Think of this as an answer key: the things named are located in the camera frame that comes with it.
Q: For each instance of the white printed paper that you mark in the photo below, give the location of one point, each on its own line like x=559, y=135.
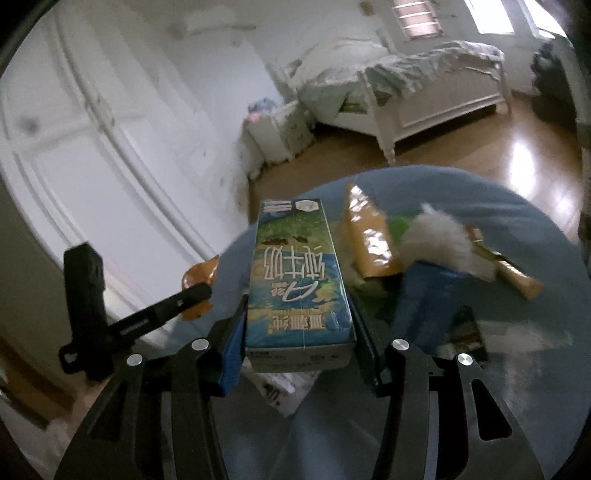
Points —
x=281, y=392

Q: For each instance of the white bed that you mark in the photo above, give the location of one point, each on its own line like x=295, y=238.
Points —
x=438, y=106

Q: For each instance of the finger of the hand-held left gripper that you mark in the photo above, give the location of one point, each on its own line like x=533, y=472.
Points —
x=161, y=314

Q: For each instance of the white wardrobe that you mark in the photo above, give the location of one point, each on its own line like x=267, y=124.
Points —
x=92, y=138

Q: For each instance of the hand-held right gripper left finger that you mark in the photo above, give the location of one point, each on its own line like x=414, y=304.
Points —
x=232, y=355

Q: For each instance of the bright window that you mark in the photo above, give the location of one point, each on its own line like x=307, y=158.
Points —
x=489, y=16
x=540, y=18

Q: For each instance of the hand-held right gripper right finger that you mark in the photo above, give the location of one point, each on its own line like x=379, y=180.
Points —
x=369, y=355

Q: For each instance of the blue box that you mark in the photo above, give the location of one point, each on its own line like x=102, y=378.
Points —
x=425, y=300

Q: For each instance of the white nightstand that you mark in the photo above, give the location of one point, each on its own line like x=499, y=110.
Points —
x=277, y=134

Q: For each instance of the window blind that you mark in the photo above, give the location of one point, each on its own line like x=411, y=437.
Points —
x=418, y=18

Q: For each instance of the gold foil wrapper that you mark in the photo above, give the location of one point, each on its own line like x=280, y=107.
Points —
x=512, y=272

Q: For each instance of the green wrapper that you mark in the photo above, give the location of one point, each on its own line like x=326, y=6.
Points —
x=397, y=226

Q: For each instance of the white crumpled tissue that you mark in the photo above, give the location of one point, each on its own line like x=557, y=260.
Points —
x=438, y=240

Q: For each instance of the green blue milk carton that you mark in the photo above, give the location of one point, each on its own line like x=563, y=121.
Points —
x=295, y=277

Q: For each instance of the orange plastic wrapper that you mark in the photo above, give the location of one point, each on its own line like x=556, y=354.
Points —
x=198, y=274

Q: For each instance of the blue rug with white stars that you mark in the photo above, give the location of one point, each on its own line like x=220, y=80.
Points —
x=531, y=221

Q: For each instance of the brown snack packet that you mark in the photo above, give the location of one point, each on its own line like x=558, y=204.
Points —
x=369, y=235

